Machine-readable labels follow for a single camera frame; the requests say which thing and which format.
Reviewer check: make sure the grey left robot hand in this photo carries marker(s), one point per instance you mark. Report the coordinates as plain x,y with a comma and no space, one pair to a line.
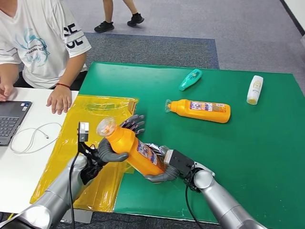
111,157

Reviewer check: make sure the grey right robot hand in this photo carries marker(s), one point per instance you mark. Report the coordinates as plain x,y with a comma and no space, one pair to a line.
166,176

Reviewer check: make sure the person's left hand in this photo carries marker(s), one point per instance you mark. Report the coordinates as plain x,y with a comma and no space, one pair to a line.
59,98

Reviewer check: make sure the person's right hand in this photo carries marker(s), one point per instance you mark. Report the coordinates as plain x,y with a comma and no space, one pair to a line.
4,91

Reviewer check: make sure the orange bottle with clear cap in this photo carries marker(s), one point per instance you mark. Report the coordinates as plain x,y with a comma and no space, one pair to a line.
202,112
129,145

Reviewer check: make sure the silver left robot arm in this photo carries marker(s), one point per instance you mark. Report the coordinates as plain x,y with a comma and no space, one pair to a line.
54,196

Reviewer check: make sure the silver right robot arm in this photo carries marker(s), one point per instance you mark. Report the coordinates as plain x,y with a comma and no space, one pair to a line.
221,202

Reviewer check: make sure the person's left forearm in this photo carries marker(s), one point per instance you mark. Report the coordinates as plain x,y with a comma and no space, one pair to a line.
72,71

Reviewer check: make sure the person's right forearm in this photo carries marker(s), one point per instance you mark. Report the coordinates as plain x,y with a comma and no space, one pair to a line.
7,74

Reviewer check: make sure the teal plastic bottle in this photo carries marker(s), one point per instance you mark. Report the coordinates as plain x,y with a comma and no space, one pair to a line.
190,79

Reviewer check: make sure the white plastic bottle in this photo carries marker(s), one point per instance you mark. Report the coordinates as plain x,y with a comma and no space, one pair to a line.
254,90

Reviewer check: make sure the dark grey laptop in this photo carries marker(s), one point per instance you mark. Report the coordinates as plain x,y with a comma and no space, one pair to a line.
11,117

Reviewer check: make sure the yellow plastic bag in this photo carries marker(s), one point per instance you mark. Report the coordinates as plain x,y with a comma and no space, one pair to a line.
71,132

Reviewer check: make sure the person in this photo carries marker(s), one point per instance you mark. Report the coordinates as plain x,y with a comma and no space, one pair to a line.
35,41
108,11

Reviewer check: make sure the black shoe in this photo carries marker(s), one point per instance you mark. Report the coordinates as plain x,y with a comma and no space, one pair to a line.
104,27
135,19

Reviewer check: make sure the green table mat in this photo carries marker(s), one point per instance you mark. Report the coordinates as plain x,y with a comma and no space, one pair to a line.
238,142

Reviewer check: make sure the yellow tape strip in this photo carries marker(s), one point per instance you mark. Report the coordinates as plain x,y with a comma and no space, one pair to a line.
10,216

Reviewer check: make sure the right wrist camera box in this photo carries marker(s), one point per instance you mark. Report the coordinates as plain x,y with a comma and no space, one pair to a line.
181,162

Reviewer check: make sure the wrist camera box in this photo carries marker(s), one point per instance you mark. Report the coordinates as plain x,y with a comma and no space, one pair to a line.
181,162
83,131

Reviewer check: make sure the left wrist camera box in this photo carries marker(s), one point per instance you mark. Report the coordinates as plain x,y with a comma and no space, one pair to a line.
83,131

